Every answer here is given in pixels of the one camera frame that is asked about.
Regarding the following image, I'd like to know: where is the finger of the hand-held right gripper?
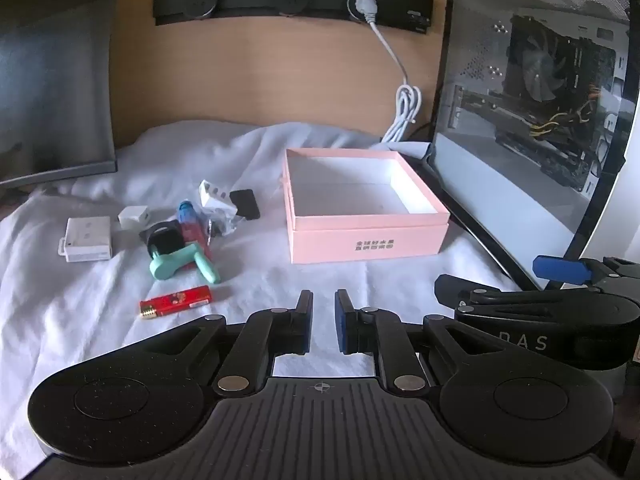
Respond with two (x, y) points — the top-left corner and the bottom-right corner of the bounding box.
(434, 274), (521, 310)
(532, 255), (594, 285)

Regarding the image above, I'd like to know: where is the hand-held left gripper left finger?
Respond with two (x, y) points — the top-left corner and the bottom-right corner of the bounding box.
(145, 289), (315, 396)

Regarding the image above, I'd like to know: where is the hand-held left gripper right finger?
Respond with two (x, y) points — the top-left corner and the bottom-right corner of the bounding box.
(334, 288), (501, 396)

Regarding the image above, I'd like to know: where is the pink cardboard box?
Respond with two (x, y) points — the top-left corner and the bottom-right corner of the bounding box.
(281, 147), (451, 265)

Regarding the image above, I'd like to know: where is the red lighter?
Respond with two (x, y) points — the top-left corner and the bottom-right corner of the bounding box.
(139, 285), (212, 319)

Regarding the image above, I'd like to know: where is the teal plastic tool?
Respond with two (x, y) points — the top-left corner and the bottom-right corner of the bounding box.
(148, 242), (221, 283)

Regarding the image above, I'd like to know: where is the red and blue small bottle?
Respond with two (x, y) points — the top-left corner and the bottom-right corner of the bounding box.
(177, 201), (213, 256)

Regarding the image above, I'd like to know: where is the white multi-port charger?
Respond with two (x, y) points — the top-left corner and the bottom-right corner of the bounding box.
(198, 180), (236, 211)

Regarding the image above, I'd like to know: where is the black round object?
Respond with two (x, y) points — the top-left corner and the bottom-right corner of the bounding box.
(139, 220), (183, 258)

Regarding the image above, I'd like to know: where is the white square adapter box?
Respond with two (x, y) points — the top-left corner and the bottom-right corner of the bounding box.
(59, 216), (113, 263)

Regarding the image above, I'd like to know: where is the white cloth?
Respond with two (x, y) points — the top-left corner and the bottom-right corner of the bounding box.
(0, 120), (541, 466)

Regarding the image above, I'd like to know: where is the clear plastic bag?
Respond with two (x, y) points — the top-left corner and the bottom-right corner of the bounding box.
(200, 187), (242, 237)

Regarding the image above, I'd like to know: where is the small black card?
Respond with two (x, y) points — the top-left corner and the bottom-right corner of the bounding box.
(229, 188), (261, 221)

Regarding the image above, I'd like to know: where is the glass-sided computer case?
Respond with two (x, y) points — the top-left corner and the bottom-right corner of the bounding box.
(425, 0), (640, 291)

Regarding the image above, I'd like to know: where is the small white charger cube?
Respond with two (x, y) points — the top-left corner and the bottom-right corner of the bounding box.
(118, 205), (152, 228)

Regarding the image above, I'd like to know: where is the white power plug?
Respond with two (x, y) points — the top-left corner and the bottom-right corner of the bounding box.
(345, 0), (382, 25)

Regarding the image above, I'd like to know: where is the dark computer monitor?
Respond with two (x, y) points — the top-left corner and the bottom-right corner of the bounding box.
(0, 0), (118, 188)

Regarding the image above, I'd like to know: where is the white power cable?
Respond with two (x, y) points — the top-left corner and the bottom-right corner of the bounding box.
(369, 20), (423, 145)

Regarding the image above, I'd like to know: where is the black wall power track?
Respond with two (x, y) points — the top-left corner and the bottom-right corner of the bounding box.
(152, 0), (435, 36)

